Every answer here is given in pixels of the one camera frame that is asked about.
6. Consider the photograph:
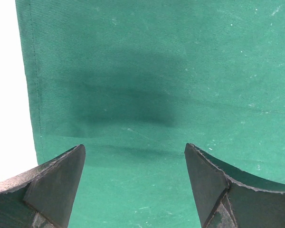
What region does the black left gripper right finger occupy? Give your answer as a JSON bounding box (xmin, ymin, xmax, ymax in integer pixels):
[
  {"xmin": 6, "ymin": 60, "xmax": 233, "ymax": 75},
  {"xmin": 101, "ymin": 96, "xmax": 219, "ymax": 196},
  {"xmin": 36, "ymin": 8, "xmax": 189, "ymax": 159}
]
[{"xmin": 185, "ymin": 143, "xmax": 285, "ymax": 228}]

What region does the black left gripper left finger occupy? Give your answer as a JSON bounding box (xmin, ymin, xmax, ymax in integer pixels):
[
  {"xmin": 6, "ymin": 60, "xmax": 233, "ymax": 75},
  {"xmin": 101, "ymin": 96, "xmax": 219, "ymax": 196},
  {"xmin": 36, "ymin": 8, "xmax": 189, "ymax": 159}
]
[{"xmin": 0, "ymin": 144, "xmax": 86, "ymax": 228}]

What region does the dark green surgical cloth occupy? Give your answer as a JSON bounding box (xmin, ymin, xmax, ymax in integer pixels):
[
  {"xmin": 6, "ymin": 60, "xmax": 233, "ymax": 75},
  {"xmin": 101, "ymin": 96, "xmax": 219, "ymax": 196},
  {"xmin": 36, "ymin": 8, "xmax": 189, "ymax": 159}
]
[{"xmin": 16, "ymin": 0, "xmax": 285, "ymax": 228}]

